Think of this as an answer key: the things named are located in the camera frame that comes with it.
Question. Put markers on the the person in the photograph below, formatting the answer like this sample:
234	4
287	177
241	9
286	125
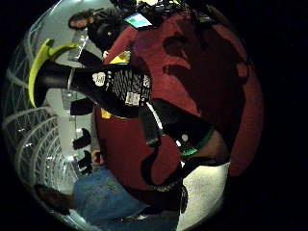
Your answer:
106	199

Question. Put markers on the tablet with bright screen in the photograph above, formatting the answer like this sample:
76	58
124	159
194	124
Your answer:
138	20

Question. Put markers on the black camera equipment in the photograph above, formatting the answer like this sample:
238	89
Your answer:
150	7

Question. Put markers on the white lattice window frame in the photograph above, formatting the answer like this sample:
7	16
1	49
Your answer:
30	138

